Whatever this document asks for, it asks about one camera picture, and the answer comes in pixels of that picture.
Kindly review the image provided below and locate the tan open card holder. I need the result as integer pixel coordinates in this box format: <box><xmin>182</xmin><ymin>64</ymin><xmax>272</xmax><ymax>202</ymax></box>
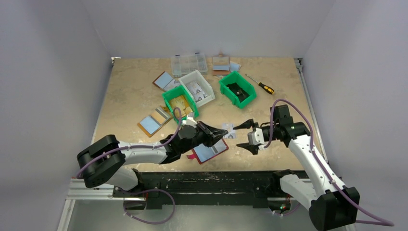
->
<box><xmin>137</xmin><ymin>106</ymin><xmax>173</xmax><ymax>137</ymax></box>

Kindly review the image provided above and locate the white plastic bin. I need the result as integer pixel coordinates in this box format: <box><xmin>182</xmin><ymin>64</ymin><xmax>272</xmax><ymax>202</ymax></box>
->
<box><xmin>178</xmin><ymin>70</ymin><xmax>216</xmax><ymax>107</ymax></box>

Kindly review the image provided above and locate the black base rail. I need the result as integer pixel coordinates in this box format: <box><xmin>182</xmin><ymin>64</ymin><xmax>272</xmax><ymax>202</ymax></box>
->
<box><xmin>108</xmin><ymin>170</ymin><xmax>310</xmax><ymax>209</ymax></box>

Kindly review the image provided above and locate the green bin with black cards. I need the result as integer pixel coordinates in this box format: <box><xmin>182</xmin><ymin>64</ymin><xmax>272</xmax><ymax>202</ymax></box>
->
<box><xmin>219</xmin><ymin>71</ymin><xmax>257</xmax><ymax>109</ymax></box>

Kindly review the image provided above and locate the brown open card holder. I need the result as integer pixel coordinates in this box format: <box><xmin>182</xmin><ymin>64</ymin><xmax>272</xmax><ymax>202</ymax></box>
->
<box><xmin>153</xmin><ymin>72</ymin><xmax>180</xmax><ymax>92</ymax></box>

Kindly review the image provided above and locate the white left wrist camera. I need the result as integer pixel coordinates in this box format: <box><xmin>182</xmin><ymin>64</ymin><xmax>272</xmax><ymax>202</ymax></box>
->
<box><xmin>182</xmin><ymin>112</ymin><xmax>197</xmax><ymax>127</ymax></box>

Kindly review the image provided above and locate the clear compartment organizer box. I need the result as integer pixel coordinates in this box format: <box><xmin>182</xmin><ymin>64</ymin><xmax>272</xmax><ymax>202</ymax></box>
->
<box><xmin>171</xmin><ymin>52</ymin><xmax>208</xmax><ymax>77</ymax></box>

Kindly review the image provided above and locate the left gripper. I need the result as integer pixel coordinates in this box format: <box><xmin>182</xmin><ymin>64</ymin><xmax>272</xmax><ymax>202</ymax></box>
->
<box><xmin>180</xmin><ymin>120</ymin><xmax>227</xmax><ymax>154</ymax></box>

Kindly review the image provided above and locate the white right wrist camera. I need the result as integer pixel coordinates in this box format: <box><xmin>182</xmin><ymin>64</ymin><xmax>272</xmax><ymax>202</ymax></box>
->
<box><xmin>247</xmin><ymin>128</ymin><xmax>265</xmax><ymax>149</ymax></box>

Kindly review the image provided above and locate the green bin with gold cards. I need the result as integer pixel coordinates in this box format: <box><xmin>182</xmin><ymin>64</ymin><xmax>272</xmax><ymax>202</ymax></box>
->
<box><xmin>162</xmin><ymin>85</ymin><xmax>200</xmax><ymax>123</ymax></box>

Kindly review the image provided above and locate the black VIP card stack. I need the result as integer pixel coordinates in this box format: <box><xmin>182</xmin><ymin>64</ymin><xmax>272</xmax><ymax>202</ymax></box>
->
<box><xmin>228</xmin><ymin>83</ymin><xmax>249</xmax><ymax>102</ymax></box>

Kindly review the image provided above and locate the red card holder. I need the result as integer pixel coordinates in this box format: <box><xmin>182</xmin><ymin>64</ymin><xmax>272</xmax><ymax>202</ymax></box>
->
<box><xmin>187</xmin><ymin>144</ymin><xmax>221</xmax><ymax>165</ymax></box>

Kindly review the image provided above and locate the silver VIP card stack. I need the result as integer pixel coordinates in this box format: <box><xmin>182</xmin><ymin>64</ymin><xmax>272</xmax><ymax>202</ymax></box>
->
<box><xmin>186</xmin><ymin>81</ymin><xmax>208</xmax><ymax>103</ymax></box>

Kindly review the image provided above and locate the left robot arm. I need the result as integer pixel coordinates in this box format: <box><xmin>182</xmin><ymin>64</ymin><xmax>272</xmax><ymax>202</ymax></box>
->
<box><xmin>76</xmin><ymin>121</ymin><xmax>228</xmax><ymax>197</ymax></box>

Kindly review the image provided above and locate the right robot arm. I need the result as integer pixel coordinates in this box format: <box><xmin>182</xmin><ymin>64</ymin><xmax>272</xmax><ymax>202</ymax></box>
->
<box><xmin>234</xmin><ymin>104</ymin><xmax>360</xmax><ymax>231</ymax></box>

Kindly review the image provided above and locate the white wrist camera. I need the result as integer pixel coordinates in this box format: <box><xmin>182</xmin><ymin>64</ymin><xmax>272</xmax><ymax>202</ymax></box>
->
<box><xmin>182</xmin><ymin>112</ymin><xmax>197</xmax><ymax>127</ymax></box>
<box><xmin>247</xmin><ymin>128</ymin><xmax>265</xmax><ymax>149</ymax></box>

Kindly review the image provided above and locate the yellow black screwdriver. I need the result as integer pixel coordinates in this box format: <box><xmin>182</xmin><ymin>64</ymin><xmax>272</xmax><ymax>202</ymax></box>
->
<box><xmin>245</xmin><ymin>74</ymin><xmax>275</xmax><ymax>95</ymax></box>

